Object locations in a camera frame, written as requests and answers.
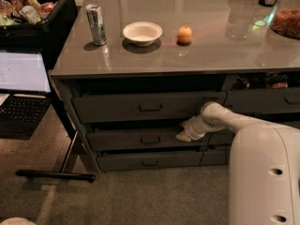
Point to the silver drink can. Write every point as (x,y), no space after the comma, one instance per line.
(96,22)

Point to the white paper bowl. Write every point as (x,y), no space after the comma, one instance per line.
(142,33)

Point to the glass jar of snacks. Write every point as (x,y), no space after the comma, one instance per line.
(286,21)

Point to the snack bags in drawer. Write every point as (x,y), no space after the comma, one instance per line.
(271,80)

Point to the black bin of snacks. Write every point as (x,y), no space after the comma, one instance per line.
(39,24)

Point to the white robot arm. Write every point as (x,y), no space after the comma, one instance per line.
(264,167)

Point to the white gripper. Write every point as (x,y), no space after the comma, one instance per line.
(191,129)

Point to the orange fruit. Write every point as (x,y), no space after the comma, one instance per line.
(184,34)

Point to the open black laptop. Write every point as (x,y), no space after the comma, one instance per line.
(25,93)

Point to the grey drawer cabinet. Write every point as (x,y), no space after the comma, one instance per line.
(230,37)

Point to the white object bottom corner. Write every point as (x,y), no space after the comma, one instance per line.
(17,221)

